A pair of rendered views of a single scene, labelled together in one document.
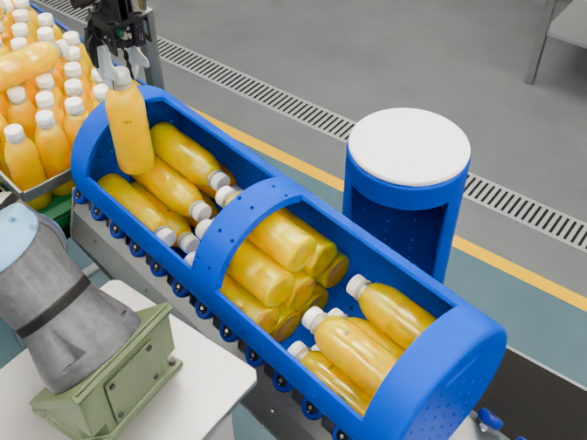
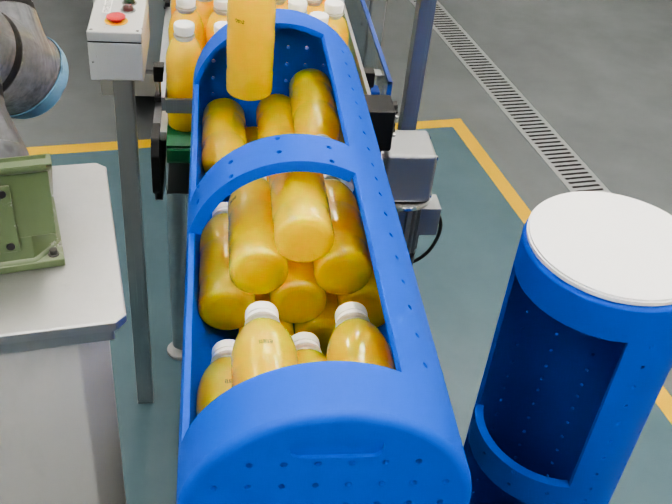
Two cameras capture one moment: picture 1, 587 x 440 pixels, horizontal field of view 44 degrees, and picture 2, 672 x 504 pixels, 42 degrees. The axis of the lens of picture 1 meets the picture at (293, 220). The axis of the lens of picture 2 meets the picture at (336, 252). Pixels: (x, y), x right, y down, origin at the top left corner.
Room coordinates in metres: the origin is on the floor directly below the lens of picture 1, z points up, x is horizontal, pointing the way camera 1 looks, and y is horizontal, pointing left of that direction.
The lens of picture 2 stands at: (0.17, -0.50, 1.80)
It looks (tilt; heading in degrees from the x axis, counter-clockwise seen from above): 38 degrees down; 33
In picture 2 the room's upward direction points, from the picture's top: 6 degrees clockwise
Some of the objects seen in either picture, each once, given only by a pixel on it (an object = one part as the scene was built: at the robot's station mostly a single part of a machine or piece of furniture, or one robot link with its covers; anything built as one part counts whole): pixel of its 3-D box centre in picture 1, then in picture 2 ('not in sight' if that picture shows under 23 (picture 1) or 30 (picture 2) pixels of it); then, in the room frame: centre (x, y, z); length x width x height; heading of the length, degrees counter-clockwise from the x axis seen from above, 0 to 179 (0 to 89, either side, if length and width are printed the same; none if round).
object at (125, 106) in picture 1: (128, 124); (250, 32); (1.11, 0.31, 1.24); 0.07 x 0.07 x 0.20
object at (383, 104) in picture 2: not in sight; (371, 125); (1.45, 0.29, 0.95); 0.10 x 0.07 x 0.10; 133
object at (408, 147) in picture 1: (409, 145); (617, 244); (1.31, -0.26, 1.03); 0.28 x 0.28 x 0.01
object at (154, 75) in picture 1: (168, 164); (396, 195); (1.81, 0.41, 0.55); 0.04 x 0.04 x 1.10; 43
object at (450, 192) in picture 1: (390, 272); (548, 434); (1.31, -0.26, 0.59); 0.28 x 0.28 x 0.88
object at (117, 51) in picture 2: not in sight; (120, 33); (1.23, 0.76, 1.05); 0.20 x 0.10 x 0.10; 43
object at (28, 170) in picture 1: (26, 169); (185, 79); (1.26, 0.61, 1.00); 0.07 x 0.07 x 0.20
